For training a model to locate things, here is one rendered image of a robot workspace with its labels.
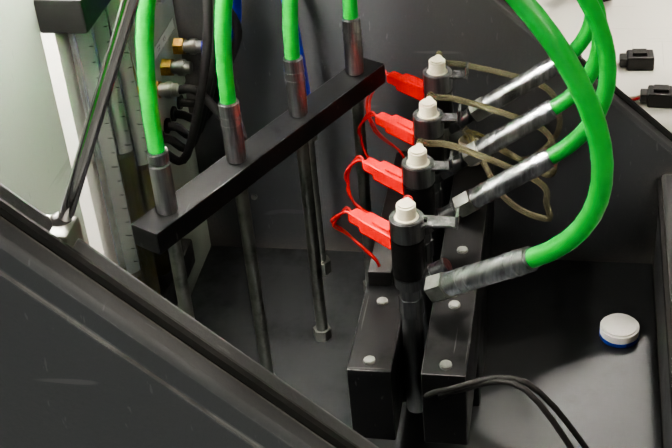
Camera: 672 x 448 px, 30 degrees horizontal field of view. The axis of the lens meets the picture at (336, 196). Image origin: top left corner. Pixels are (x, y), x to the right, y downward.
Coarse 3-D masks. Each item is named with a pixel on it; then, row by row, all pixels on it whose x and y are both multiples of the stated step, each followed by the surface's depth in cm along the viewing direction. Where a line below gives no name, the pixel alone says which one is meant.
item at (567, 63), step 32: (512, 0) 75; (544, 32) 75; (576, 64) 75; (576, 96) 76; (160, 128) 100; (160, 160) 101; (608, 160) 77; (608, 192) 79; (576, 224) 81; (544, 256) 84
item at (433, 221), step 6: (426, 216) 101; (432, 216) 101; (438, 216) 101; (444, 216) 101; (426, 222) 100; (432, 222) 100; (438, 222) 100; (444, 222) 100; (450, 222) 100; (420, 228) 100; (450, 228) 100; (456, 228) 100
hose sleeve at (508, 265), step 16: (496, 256) 87; (512, 256) 86; (448, 272) 90; (464, 272) 89; (480, 272) 88; (496, 272) 87; (512, 272) 86; (528, 272) 86; (448, 288) 90; (464, 288) 89
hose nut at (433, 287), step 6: (432, 276) 91; (438, 276) 91; (426, 282) 92; (432, 282) 91; (438, 282) 91; (426, 288) 91; (432, 288) 91; (438, 288) 91; (426, 294) 92; (432, 294) 91; (438, 294) 91; (444, 294) 91; (432, 300) 92; (438, 300) 91
